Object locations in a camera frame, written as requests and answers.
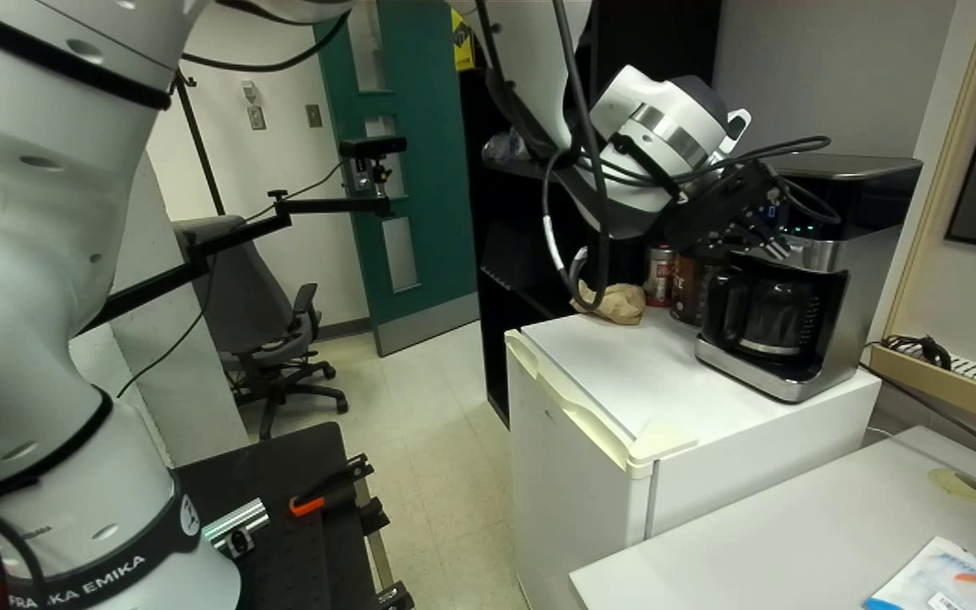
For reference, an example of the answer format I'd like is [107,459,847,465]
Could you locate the crumpled brown paper bag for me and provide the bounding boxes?
[566,277,652,332]

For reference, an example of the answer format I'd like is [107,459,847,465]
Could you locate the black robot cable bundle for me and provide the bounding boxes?
[470,0,630,298]

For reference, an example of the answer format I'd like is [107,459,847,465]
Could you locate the black shelf unit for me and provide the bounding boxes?
[458,0,728,427]

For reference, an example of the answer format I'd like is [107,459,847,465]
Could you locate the orange black clamp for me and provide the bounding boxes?
[285,451,376,520]

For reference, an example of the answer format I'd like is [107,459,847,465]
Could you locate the yellow warning sign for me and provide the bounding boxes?
[449,7,482,79]

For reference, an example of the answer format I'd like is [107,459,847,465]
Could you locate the beige cable raceway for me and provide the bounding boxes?
[865,334,976,445]

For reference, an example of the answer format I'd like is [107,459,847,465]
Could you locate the green door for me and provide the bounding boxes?
[315,0,486,360]

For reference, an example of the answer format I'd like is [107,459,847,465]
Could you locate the black camera on boom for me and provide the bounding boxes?
[77,131,414,334]

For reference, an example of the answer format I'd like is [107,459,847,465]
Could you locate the black robot cart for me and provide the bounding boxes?
[165,415,416,610]

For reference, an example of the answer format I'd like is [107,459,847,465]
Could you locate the white blue booklet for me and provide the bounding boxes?
[862,533,976,610]

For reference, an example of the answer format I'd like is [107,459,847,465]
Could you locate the black silver coffee machine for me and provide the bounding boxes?
[692,151,925,405]

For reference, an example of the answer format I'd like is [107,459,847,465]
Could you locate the grey office chair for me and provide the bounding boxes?
[172,210,352,440]

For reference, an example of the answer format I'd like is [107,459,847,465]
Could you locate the glass coffee carafe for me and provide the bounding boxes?
[701,264,843,361]

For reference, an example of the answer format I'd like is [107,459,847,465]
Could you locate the white mini fridge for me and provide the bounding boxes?
[501,307,885,610]

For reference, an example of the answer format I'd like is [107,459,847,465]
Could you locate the brown coffee can black lid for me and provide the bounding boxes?
[668,248,718,323]

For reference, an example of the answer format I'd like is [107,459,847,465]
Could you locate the tall white wall sign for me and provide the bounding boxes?
[237,79,273,136]

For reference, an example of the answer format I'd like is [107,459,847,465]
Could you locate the stainless steel canister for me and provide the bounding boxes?
[646,241,675,311]

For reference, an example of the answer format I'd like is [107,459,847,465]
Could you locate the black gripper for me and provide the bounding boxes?
[655,154,818,262]

